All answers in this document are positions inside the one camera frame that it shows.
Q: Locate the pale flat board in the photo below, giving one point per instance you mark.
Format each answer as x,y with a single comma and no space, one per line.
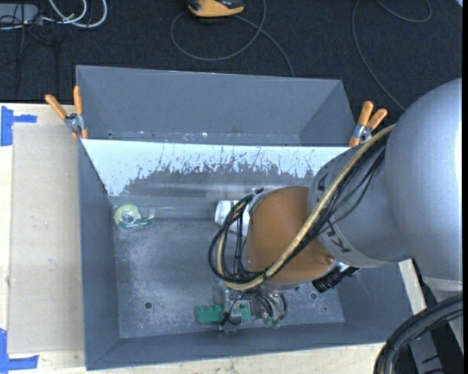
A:
43,228

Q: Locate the green tape dispenser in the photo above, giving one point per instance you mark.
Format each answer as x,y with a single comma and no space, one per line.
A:
132,218

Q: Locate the green toy brick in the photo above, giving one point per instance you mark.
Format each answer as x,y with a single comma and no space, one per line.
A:
207,313

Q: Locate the white plastic object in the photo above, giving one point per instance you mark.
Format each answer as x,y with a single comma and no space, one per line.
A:
223,212

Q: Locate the black cylinder on white bracket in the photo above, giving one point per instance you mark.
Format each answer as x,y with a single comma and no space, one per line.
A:
329,281

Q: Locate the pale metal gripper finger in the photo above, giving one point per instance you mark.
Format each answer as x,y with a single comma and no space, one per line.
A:
228,327
218,296

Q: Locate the grey metal bin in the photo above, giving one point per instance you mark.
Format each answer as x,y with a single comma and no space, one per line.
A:
167,271

